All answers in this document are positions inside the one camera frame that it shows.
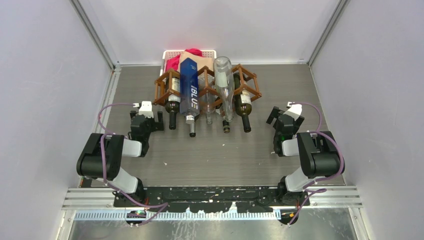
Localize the dark green bottle white label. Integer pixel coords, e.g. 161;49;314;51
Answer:
165;77;181;130

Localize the blue square glass bottle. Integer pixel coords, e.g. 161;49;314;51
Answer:
180;58;200;138

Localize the clear glass wine bottle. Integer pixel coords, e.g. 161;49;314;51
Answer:
213;56;235;122

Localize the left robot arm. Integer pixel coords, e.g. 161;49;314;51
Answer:
76;111;164;207

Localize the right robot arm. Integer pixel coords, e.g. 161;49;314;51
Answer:
266;104;345;206

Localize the dark green bottle right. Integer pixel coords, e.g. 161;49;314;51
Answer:
233;90;252;133

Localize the brown wooden wine rack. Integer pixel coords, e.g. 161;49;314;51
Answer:
152;64;262;106

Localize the small clear bottle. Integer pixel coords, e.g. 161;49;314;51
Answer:
201;91;215;125

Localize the pink red cloth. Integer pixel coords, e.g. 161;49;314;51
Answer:
163;48;203;72

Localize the white plastic basket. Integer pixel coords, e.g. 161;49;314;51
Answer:
159;49;217;76

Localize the beige cloth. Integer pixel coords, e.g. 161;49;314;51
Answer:
178;51;215;77

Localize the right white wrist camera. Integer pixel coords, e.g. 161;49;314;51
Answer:
283;102;302;121

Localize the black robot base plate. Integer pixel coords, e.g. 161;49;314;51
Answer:
113;186;307;213

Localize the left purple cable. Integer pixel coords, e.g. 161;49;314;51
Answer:
97;102;169;227

